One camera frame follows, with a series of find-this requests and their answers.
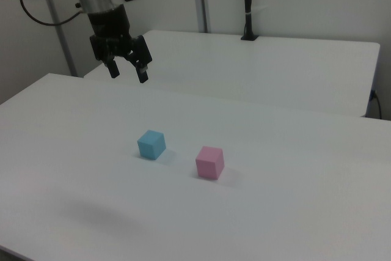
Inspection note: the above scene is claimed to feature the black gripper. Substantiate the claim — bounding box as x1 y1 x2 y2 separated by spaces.
87 4 153 84

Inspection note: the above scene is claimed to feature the blue cube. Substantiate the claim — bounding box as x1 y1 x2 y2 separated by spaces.
136 130 167 161

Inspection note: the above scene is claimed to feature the pink cube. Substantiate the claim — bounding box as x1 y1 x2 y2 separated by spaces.
195 146 225 181

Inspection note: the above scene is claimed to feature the white background table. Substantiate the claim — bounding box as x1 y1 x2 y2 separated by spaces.
83 30 381 118

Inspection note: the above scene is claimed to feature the black pole with base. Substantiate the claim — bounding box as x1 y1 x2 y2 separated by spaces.
240 0 261 42

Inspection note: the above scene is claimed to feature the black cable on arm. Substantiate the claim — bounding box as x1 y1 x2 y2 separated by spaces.
20 0 90 27

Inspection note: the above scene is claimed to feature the black cable at table edge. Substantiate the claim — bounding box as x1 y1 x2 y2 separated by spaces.
370 89 383 119

